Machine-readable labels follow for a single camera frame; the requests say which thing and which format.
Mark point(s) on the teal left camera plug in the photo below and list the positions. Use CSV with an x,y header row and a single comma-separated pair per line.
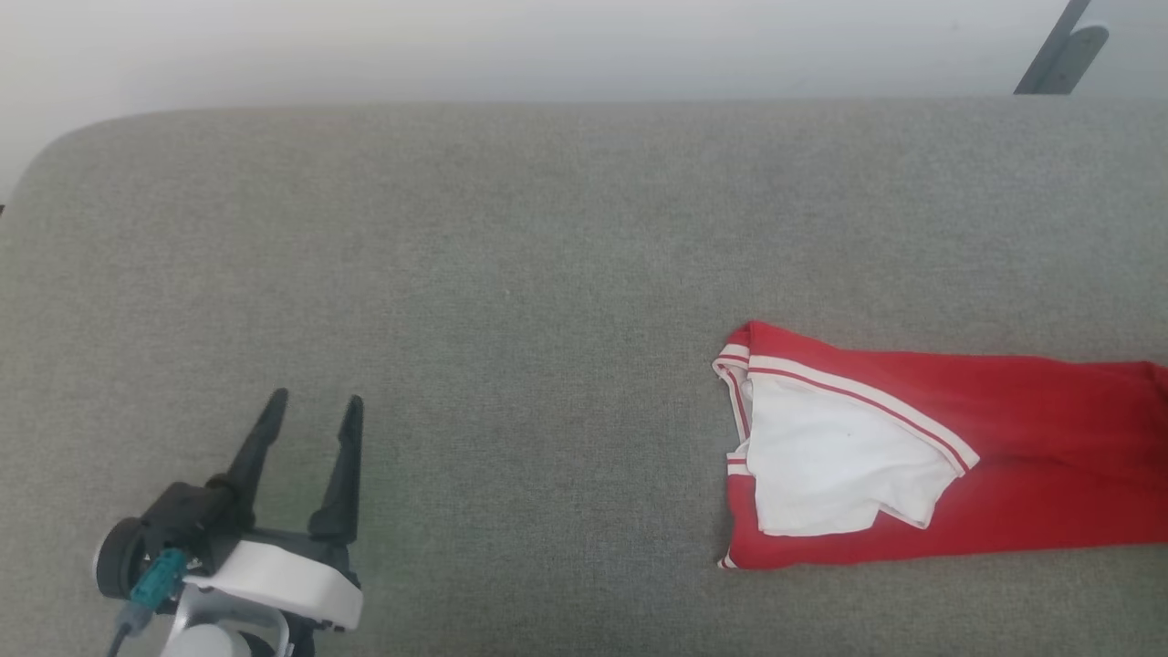
x,y
157,579

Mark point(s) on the grey fabric sofa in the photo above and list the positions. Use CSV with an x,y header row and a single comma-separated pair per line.
x,y
511,319

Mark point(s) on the red white Bulls jersey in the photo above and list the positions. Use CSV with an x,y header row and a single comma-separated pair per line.
x,y
1040,456

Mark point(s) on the grey rounded metal bracket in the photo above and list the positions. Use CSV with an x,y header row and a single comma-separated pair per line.
x,y
1081,59

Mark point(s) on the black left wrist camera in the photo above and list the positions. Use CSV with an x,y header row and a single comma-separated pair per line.
x,y
173,520

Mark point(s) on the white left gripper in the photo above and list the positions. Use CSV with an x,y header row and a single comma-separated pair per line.
x,y
292,579

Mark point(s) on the grey slanted metal bar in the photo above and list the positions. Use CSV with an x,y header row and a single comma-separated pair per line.
x,y
1049,46

